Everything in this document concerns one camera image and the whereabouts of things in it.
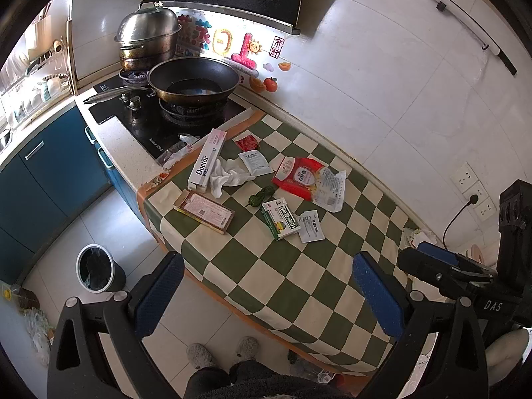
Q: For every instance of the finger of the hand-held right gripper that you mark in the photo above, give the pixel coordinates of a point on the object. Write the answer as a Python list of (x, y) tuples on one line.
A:
[(438, 252), (424, 268)]

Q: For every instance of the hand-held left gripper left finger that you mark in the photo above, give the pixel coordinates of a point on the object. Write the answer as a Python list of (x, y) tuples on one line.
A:
[(160, 295)]

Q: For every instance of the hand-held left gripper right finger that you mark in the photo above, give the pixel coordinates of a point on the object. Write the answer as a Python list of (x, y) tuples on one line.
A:
[(376, 295)]

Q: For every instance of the white round waste bin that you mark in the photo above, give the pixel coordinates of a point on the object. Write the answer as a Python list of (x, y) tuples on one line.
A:
[(117, 276)]

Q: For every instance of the brown pink box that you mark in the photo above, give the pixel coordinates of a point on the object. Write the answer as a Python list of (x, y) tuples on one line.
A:
[(203, 212)]

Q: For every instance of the red white plastic bag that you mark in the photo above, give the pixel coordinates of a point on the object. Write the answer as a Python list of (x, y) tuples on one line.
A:
[(305, 181)]

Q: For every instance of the clear plastic wrapper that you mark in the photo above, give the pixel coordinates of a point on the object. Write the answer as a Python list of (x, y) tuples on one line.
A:
[(174, 151)]

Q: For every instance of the white sachet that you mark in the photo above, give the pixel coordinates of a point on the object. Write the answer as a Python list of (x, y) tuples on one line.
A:
[(255, 163), (311, 226)]

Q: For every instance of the person's right forearm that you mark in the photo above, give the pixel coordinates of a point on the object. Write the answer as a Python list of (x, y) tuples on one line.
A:
[(509, 353)]

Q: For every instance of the crumpled white bag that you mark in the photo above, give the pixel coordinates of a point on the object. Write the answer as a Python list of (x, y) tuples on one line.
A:
[(422, 239)]

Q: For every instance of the pink plate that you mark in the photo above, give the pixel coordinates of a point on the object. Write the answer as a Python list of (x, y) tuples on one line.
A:
[(474, 253)]

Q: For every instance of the black bin liner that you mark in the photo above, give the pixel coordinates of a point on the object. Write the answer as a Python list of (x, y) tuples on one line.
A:
[(93, 268)]

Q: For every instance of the grey fuzzy slipper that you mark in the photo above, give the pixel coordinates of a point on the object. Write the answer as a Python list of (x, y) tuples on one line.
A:
[(247, 347), (201, 355)]

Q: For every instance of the clear plastic bottle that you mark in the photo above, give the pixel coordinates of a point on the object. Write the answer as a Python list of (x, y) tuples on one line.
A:
[(311, 370)]

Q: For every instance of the green white checkered tablecloth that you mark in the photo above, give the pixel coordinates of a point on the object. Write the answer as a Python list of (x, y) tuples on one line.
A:
[(270, 274)]

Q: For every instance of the small food scraps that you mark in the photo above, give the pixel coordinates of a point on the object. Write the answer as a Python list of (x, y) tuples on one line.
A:
[(160, 178)]

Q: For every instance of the blue stove cabinet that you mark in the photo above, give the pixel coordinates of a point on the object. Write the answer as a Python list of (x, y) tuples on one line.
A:
[(120, 183)]

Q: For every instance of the green white medicine box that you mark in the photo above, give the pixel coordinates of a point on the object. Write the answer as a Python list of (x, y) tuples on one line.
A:
[(280, 218)]

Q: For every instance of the pile of plastic bags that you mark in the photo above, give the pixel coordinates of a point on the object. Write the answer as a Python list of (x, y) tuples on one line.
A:
[(37, 332)]

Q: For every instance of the person's dark trouser legs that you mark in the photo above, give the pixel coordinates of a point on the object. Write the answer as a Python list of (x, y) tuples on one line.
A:
[(257, 382)]

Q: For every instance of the crumpled white tissue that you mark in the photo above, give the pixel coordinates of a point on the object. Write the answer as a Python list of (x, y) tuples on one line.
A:
[(226, 178)]

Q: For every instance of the cooking oil bottle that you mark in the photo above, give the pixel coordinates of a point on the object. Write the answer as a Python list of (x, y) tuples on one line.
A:
[(23, 297)]

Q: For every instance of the dark green pepper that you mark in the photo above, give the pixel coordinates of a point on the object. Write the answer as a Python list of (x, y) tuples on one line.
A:
[(259, 197)]

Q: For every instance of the long white toothpaste box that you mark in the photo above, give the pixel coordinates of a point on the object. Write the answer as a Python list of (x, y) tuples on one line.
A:
[(205, 162)]

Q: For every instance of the blue sink cabinet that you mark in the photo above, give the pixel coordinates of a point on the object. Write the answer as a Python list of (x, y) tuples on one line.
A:
[(45, 183)]

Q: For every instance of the black glass gas stove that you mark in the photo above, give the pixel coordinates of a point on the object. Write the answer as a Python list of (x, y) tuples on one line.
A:
[(141, 126)]

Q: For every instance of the small red sachet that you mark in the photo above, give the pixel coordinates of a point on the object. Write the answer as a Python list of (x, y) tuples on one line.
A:
[(246, 142)]

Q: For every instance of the black wok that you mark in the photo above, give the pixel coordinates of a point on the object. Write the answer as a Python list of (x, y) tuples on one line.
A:
[(193, 77)]

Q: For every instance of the dish rack with dishes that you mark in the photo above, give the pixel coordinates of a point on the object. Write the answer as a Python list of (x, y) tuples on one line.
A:
[(37, 75)]

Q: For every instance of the steel steamer pot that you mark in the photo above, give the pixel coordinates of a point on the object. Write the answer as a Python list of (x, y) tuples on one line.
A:
[(145, 29)]

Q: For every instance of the white wall socket panel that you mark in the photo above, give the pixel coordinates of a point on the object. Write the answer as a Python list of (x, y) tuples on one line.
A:
[(465, 176)]

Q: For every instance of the black wall rail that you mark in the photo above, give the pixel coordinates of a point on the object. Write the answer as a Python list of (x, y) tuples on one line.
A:
[(490, 37)]

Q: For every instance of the orange fruit wall stickers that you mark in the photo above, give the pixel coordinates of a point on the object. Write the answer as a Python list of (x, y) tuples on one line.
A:
[(266, 84)]

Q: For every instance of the white wall rail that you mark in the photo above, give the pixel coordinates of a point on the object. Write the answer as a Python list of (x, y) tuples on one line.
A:
[(457, 12)]

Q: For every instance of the colourful character wall stickers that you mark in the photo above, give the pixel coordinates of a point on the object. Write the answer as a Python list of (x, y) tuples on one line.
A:
[(220, 41)]

